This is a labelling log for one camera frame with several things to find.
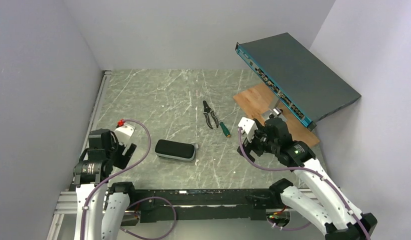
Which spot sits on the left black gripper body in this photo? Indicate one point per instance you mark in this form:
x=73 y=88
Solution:
x=126 y=150

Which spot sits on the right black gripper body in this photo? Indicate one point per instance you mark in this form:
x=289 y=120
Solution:
x=258 y=140

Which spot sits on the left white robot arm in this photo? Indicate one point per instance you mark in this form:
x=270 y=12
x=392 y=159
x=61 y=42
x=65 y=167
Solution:
x=100 y=207

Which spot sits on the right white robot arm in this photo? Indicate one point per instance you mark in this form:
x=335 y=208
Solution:
x=333 y=213

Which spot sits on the wooden board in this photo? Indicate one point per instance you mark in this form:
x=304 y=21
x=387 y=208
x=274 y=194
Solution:
x=258 y=101

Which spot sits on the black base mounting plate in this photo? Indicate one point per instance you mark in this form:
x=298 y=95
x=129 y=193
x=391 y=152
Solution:
x=255 y=204

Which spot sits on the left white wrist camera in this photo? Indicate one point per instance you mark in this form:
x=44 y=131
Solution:
x=124 y=132

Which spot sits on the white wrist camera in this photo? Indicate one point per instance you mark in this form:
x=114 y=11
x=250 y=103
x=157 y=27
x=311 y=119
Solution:
x=248 y=127
x=124 y=132

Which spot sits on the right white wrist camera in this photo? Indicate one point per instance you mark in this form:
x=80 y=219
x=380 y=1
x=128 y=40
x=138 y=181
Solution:
x=248 y=127

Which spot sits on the metal switch stand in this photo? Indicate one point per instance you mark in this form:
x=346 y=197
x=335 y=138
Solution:
x=275 y=110

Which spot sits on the green handled screwdriver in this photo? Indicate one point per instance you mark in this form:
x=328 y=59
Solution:
x=223 y=127

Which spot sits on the dark teal network switch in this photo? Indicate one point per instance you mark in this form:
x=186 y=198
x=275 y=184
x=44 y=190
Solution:
x=309 y=89

